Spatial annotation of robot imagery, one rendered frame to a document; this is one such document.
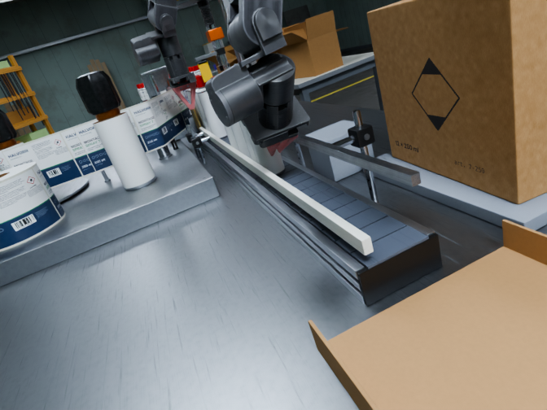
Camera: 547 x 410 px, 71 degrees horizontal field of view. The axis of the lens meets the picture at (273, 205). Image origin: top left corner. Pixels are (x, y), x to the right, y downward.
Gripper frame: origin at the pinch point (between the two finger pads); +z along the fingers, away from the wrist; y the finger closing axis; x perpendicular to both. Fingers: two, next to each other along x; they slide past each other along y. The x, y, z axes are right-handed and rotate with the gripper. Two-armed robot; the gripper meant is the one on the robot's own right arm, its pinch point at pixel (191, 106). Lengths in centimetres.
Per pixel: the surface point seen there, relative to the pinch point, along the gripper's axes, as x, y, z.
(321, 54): 117, -139, 9
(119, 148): -22.6, 15.4, 2.4
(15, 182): -45.6, 20.3, 1.4
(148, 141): -15.4, -8.1, 6.7
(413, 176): 9, 87, 5
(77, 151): -35.4, -7.7, 2.8
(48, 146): -42.1, -8.5, -1.3
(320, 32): 119, -139, -4
